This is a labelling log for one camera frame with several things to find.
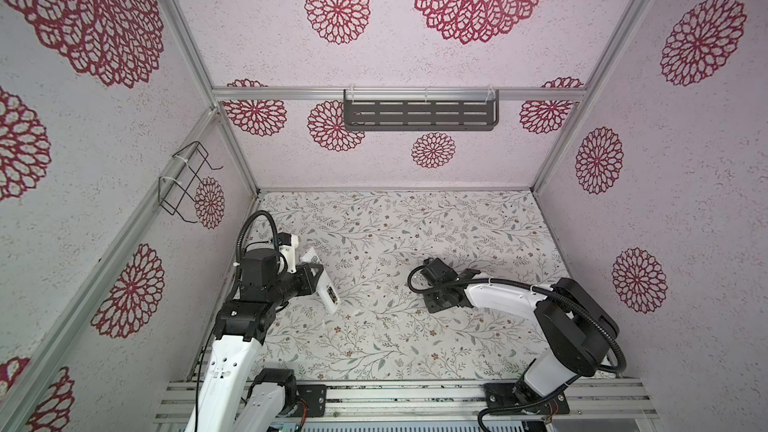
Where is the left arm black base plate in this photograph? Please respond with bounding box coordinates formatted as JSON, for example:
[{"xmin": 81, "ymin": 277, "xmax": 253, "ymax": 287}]
[{"xmin": 281, "ymin": 384, "xmax": 328, "ymax": 419}]

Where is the black wire wall basket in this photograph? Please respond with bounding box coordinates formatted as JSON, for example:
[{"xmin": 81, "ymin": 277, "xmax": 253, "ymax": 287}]
[{"xmin": 156, "ymin": 141, "xmax": 226, "ymax": 229}]

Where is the white remote control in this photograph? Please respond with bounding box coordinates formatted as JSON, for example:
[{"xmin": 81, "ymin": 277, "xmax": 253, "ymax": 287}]
[{"xmin": 300, "ymin": 247, "xmax": 341, "ymax": 314}]

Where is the black AAA battery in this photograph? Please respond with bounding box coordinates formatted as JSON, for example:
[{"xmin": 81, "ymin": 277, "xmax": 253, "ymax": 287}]
[{"xmin": 326, "ymin": 287, "xmax": 338, "ymax": 305}]

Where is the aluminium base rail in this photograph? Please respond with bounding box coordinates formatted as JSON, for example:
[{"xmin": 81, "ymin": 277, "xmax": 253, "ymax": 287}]
[{"xmin": 154, "ymin": 377, "xmax": 660, "ymax": 424}]

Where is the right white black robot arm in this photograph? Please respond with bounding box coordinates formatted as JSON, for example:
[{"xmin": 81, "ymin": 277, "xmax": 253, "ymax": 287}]
[{"xmin": 407, "ymin": 258, "xmax": 627, "ymax": 404}]

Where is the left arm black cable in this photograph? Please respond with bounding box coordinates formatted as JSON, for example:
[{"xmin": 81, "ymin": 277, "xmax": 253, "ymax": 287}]
[{"xmin": 235, "ymin": 210, "xmax": 282, "ymax": 265}]

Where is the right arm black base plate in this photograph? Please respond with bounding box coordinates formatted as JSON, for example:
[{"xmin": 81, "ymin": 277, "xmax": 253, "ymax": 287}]
[{"xmin": 483, "ymin": 382, "xmax": 571, "ymax": 417}]

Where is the grey slotted wall shelf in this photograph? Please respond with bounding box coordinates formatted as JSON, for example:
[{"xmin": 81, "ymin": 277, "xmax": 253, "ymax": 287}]
[{"xmin": 342, "ymin": 90, "xmax": 499, "ymax": 132}]

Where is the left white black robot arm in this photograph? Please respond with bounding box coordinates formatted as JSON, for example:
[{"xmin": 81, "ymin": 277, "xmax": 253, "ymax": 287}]
[{"xmin": 185, "ymin": 248, "xmax": 324, "ymax": 431}]

